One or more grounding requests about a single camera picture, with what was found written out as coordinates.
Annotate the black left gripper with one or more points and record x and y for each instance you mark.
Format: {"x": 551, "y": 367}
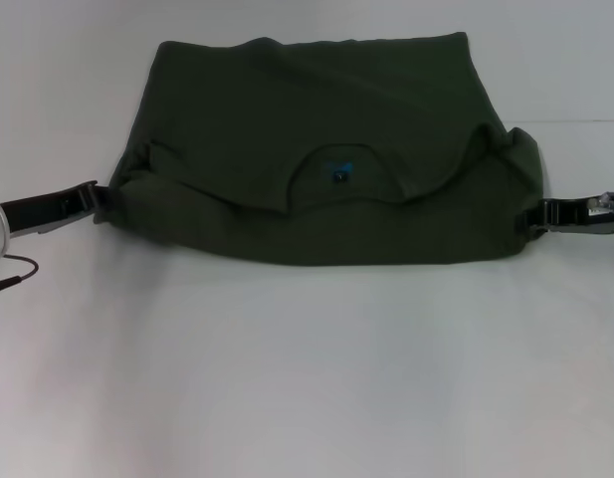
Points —
{"x": 43, "y": 211}

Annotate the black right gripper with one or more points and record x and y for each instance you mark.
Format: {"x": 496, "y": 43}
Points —
{"x": 585, "y": 214}

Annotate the dark green FREE t-shirt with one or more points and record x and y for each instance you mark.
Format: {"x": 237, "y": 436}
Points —
{"x": 311, "y": 99}

